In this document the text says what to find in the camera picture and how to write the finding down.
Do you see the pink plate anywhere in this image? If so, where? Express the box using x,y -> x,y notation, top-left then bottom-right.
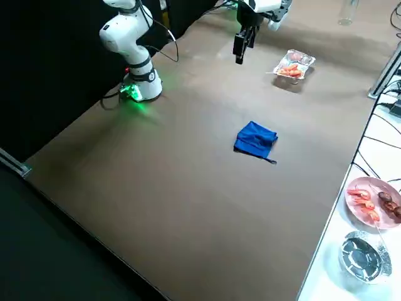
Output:
345,176 -> 401,230

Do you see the black curtain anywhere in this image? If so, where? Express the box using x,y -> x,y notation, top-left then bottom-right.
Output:
0,0 -> 226,164

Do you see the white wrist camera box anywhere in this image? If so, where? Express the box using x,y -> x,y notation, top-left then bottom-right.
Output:
267,9 -> 285,31

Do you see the aluminium frame post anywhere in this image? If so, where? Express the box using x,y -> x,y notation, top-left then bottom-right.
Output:
367,40 -> 401,100

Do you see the aluminium frame rail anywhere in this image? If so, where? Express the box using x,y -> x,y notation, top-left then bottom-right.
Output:
0,147 -> 32,179

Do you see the clear seasoning bottle cyan lid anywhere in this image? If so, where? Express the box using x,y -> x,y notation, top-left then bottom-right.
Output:
337,0 -> 360,26

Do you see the green lit base module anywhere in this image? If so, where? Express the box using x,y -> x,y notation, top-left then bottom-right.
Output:
120,83 -> 142,102

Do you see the round aluminium foil pan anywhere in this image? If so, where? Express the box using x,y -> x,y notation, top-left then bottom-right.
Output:
339,230 -> 393,285

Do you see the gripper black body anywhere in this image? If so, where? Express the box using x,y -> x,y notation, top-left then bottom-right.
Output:
236,0 -> 264,31

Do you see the black cable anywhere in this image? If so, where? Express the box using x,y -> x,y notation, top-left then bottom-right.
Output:
100,86 -> 126,110
352,97 -> 382,178
389,0 -> 401,32
374,111 -> 401,130
134,0 -> 181,63
363,136 -> 401,147

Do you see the shrimp skewer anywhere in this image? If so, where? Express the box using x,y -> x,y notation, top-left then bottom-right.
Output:
346,184 -> 388,242

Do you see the sliced meat skewer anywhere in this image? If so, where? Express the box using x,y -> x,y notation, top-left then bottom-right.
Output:
266,62 -> 303,78

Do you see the rectangular aluminium foil pan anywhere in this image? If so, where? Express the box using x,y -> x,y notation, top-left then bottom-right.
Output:
273,48 -> 316,81

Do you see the blue dishcloth with loop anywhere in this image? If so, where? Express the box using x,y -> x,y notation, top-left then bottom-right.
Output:
233,121 -> 279,166

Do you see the mushroom skewer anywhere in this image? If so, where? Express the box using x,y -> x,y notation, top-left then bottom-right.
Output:
368,184 -> 401,217

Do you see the white desk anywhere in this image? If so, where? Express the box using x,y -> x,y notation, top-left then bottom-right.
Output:
296,93 -> 401,301

